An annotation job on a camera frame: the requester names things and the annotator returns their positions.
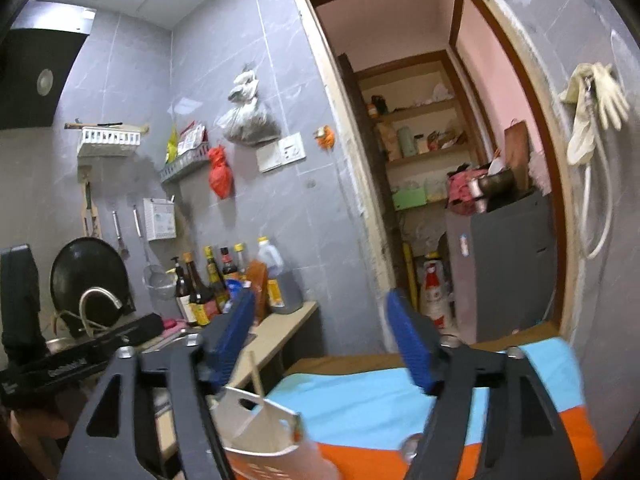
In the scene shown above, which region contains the striped blanket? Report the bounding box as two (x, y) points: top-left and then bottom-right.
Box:
(260, 332), (608, 480)

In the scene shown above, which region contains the yellow label sauce bottle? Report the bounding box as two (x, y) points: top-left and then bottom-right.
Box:
(202, 246), (231, 313)
(182, 252), (213, 328)

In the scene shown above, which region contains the yellow cap clear bottle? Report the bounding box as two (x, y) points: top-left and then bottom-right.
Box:
(234, 242), (250, 281)

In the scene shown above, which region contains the white utensil caddy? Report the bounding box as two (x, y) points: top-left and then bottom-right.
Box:
(207, 385), (343, 480)

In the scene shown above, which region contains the wooden door frame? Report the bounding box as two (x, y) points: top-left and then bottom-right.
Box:
(292, 0), (586, 356)

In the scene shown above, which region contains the orange seasoning packet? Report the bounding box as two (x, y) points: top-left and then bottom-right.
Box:
(245, 259), (271, 323)

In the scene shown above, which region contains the white wall socket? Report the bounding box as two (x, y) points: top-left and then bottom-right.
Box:
(279, 131), (306, 165)

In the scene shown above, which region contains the grey washing machine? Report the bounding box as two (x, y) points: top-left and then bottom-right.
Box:
(445, 187), (558, 346)

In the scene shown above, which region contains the wooden chopstick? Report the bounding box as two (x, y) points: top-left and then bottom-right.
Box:
(248, 351), (265, 398)

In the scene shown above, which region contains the brown wooden board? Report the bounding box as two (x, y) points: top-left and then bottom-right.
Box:
(502, 120), (532, 193)

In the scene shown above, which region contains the black wok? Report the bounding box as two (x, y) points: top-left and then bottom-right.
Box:
(50, 237), (137, 338)

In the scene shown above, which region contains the yellow roll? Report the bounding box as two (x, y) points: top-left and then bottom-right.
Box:
(402, 242), (418, 311)

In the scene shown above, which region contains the green box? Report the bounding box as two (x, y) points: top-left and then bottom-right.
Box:
(391, 187), (428, 212)

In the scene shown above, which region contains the white wall utensil holder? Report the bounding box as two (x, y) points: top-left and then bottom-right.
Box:
(142, 197), (178, 243)

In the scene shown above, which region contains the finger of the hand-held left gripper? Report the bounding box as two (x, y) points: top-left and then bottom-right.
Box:
(107, 312), (166, 354)

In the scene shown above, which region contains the chrome faucet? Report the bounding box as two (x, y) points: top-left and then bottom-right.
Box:
(79, 287), (126, 337)

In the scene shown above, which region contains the pink cloth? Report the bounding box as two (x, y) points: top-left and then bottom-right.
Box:
(446, 170), (488, 206)

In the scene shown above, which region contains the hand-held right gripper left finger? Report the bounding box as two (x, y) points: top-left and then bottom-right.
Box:
(60, 287), (258, 480)

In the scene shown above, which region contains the wire strainer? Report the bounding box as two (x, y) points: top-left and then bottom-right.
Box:
(131, 205), (176, 297)

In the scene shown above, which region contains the clear bag of dried goods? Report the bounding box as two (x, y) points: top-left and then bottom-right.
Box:
(216, 62), (282, 147)

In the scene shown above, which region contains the person's left hand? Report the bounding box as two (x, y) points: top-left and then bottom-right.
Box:
(9, 404), (77, 462)

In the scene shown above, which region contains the beige kitchen counter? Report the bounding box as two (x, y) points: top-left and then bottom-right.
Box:
(150, 301), (321, 461)

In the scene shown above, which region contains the cooking oil jug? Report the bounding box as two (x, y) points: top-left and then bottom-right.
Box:
(255, 236), (305, 316)

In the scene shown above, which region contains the white wall basket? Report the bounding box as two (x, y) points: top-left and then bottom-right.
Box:
(77, 127), (143, 158)

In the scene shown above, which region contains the metal wall shelf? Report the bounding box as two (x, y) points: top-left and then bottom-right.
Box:
(159, 142), (211, 185)

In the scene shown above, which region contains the red snack packet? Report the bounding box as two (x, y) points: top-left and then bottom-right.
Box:
(177, 121), (208, 157)

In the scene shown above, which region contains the cream rubber glove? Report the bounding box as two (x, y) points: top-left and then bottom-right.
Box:
(590, 62), (631, 131)
(559, 62), (601, 167)

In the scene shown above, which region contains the red plastic bag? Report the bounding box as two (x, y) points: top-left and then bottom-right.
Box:
(207, 145), (235, 201)

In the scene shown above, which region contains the white hose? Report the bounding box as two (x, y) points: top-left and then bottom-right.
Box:
(582, 80), (615, 261)

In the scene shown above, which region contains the wooden shelf unit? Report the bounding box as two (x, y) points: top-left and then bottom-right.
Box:
(350, 50), (493, 271)

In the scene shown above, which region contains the brown door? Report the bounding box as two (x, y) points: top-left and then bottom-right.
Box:
(337, 52), (403, 306)

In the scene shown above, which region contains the black range hood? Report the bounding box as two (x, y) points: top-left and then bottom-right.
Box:
(0, 27), (88, 131)

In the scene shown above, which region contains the red cap sauce bottle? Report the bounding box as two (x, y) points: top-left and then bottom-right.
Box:
(219, 246), (240, 281)

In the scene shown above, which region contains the large metal spoon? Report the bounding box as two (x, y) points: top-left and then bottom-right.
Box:
(400, 435), (426, 463)

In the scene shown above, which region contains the orange wall hook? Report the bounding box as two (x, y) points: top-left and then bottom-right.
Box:
(313, 125), (337, 151)

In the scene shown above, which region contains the metal peeler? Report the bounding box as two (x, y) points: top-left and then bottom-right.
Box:
(111, 210), (130, 261)

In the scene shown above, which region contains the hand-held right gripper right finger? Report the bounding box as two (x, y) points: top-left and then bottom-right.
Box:
(386, 287), (583, 480)

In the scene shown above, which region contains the metal bowl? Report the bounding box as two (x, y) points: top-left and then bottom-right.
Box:
(470, 169), (517, 198)

